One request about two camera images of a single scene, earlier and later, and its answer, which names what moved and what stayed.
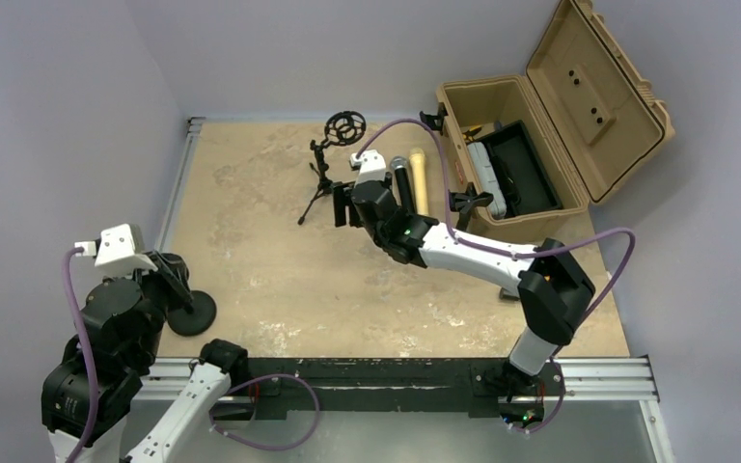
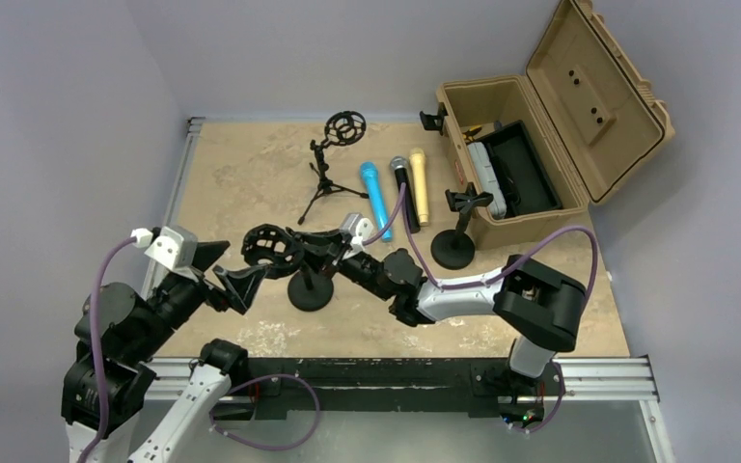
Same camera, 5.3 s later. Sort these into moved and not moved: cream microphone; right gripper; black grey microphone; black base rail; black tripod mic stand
Moved: right gripper
Not moved: black grey microphone; black base rail; black tripod mic stand; cream microphone
